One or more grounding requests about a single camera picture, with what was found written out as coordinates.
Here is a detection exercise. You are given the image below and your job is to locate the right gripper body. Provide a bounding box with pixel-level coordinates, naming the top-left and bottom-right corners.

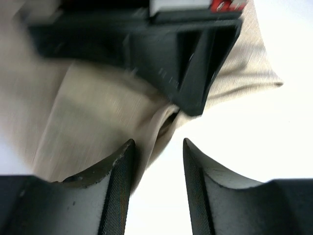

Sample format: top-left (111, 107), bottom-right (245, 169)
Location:
top-left (26, 0), bottom-right (242, 64)

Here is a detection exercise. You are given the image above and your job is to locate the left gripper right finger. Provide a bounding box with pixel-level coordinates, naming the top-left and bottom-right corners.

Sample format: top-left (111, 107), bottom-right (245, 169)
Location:
top-left (183, 139), bottom-right (313, 235)

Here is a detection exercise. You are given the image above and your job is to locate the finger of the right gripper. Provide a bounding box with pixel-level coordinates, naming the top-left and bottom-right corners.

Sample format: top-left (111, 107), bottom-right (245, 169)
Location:
top-left (127, 19), bottom-right (242, 117)

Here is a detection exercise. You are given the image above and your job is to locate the beige cloth napkin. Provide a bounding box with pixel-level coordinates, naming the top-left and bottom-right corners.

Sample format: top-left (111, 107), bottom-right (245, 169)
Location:
top-left (0, 0), bottom-right (284, 235)

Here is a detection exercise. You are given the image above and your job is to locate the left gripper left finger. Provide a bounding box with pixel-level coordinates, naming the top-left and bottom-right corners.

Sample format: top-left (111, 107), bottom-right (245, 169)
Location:
top-left (0, 140), bottom-right (135, 235)

